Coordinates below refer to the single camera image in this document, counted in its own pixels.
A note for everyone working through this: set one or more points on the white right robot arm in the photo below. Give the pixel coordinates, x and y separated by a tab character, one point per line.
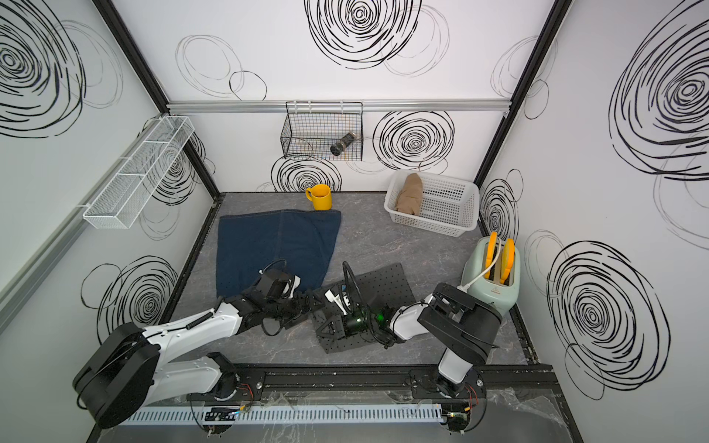
465	325

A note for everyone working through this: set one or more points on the yellow toast slice left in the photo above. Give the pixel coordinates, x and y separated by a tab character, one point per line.
491	252

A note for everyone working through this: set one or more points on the grey polka dot skirt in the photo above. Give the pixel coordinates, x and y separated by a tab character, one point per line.
386	286

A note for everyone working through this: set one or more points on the mint green toaster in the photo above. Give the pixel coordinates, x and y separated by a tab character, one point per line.
487	289

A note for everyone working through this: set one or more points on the white slotted cable duct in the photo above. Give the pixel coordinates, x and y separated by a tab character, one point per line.
287	415

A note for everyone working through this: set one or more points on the tan brown skirt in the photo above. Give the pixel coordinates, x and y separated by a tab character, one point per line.
410	199

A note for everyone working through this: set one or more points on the yellow toast slice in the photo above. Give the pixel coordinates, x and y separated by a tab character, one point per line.
507	259
491	252

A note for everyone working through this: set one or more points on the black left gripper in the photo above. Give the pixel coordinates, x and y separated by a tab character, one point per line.
303	311

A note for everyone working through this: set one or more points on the yellow mug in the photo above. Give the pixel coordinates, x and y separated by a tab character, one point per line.
320	196

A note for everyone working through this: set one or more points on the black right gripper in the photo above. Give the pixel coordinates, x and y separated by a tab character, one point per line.
340	325

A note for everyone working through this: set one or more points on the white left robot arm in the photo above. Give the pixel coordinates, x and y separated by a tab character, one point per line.
137	366

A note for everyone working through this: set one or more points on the yellow toast slice right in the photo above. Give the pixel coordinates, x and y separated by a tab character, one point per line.
507	259

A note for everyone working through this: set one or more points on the dark blue skirt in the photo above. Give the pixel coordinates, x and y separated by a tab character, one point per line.
303	242

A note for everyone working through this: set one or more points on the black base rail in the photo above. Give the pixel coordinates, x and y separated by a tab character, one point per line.
255	382

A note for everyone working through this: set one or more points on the black wire wall basket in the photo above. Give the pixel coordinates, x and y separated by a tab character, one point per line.
310	128

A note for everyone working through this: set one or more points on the white plastic basket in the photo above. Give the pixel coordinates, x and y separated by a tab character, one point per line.
450	205

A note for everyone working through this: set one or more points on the dark cylindrical bottle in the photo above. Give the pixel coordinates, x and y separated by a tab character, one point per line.
339	147

